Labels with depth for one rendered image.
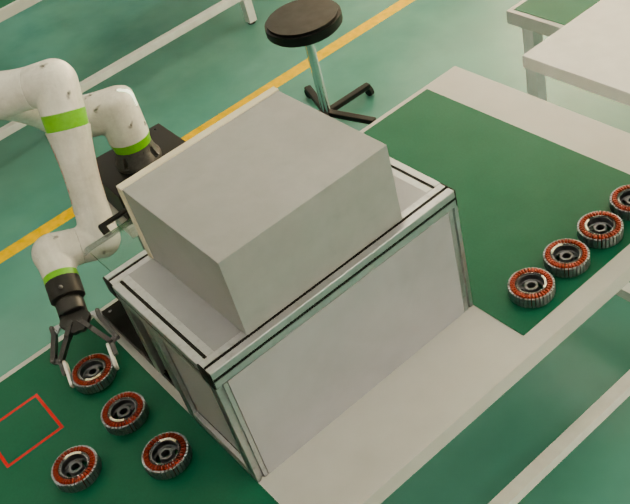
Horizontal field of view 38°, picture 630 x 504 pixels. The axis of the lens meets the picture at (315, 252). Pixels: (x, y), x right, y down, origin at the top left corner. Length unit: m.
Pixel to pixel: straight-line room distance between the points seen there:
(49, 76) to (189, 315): 0.82
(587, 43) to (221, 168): 0.92
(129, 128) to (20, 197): 1.90
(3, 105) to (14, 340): 1.56
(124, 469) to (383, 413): 0.61
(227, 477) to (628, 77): 1.25
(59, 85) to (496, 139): 1.25
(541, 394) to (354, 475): 1.15
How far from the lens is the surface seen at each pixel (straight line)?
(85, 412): 2.39
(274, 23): 4.10
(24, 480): 2.34
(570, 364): 3.13
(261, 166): 1.91
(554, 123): 2.84
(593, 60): 2.25
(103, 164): 3.03
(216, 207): 1.84
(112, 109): 2.82
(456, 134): 2.84
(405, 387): 2.16
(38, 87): 2.47
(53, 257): 2.50
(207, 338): 1.88
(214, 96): 4.84
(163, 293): 2.02
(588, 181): 2.61
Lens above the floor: 2.41
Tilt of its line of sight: 41 degrees down
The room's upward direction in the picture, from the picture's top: 17 degrees counter-clockwise
